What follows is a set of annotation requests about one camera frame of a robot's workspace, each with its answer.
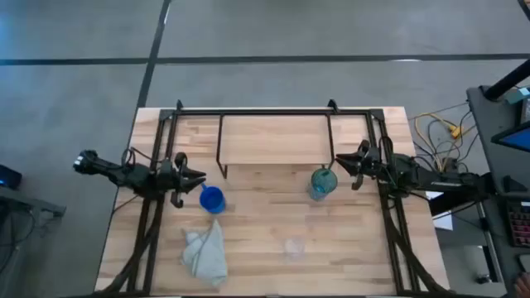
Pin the dark grey desk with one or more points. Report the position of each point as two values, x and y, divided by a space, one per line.
492 165

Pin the small clear plastic cup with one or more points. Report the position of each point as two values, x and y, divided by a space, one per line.
294 248

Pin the black pole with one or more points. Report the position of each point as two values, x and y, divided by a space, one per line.
509 80

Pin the blue screen monitor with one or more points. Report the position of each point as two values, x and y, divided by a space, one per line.
515 140

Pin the teal transparent tall tumbler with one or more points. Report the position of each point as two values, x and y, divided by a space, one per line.
324 182

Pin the blue plastic mug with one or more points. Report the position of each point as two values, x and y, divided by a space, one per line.
213 200

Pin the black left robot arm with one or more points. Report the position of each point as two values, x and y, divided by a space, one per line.
124 174

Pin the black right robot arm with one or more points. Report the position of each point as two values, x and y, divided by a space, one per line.
430 178

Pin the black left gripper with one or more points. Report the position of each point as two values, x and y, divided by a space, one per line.
169 178

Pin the person's hand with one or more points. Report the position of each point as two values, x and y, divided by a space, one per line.
523 285

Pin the grey side stand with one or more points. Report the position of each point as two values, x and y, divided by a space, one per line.
29 205

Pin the grey crumpled cloth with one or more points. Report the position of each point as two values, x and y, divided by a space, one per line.
205 256

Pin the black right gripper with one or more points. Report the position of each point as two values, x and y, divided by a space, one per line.
369 161

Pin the black keyboard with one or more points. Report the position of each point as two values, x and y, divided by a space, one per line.
521 225

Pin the wooden shelf with black legs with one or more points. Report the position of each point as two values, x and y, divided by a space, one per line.
273 138

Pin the black device with blue light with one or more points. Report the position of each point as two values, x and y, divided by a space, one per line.
9 177

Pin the black metal table frame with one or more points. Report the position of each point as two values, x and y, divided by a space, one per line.
269 111

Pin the black frame clamp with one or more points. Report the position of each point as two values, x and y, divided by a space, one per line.
332 105
179 104

